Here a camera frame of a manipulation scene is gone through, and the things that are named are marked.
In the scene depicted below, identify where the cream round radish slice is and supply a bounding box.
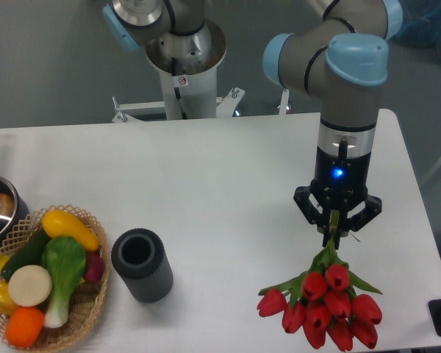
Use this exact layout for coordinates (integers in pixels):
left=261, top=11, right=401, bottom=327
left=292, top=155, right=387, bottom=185
left=8, top=265, right=52, bottom=307

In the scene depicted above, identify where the green bok choy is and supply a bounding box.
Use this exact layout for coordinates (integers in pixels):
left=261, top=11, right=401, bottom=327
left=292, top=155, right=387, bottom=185
left=41, top=235, right=86, bottom=329

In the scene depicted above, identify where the yellow bell pepper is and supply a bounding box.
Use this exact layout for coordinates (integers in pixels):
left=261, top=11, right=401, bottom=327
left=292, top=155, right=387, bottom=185
left=0, top=280, right=18, bottom=316

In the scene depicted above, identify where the dark red radish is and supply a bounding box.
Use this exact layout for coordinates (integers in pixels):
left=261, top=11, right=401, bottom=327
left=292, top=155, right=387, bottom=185
left=83, top=252, right=105, bottom=283

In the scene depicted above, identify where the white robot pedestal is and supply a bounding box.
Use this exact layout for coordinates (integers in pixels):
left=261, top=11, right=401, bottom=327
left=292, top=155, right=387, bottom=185
left=112, top=19, right=245, bottom=123

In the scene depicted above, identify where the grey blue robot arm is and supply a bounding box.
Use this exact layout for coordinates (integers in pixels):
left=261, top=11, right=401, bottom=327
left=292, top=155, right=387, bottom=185
left=103, top=1, right=403, bottom=246

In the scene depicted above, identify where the dark grey ribbed vase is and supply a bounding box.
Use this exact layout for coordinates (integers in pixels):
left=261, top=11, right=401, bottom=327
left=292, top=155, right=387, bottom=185
left=111, top=228, right=173, bottom=303

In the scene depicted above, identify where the green cucumber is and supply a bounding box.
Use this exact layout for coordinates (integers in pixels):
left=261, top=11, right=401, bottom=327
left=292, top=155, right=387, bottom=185
left=1, top=228, right=51, bottom=281

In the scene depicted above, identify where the woven wicker basket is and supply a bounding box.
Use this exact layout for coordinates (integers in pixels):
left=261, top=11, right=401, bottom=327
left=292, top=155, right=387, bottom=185
left=0, top=204, right=110, bottom=352

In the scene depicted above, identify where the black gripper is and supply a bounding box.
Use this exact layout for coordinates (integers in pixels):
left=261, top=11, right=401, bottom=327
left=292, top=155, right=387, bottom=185
left=293, top=147, right=382, bottom=238

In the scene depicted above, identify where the yellow squash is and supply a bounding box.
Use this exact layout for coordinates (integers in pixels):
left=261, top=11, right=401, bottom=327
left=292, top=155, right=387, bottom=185
left=41, top=210, right=100, bottom=252

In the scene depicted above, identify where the orange fruit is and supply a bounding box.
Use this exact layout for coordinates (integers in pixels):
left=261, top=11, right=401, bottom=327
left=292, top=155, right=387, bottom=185
left=5, top=307, right=44, bottom=349

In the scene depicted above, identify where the blue plastic bag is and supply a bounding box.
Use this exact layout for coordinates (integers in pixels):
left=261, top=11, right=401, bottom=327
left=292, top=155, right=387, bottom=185
left=395, top=1, right=441, bottom=61

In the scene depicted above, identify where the red tulip bouquet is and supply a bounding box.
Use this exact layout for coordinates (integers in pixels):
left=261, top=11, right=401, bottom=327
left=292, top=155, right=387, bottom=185
left=257, top=210, right=383, bottom=352

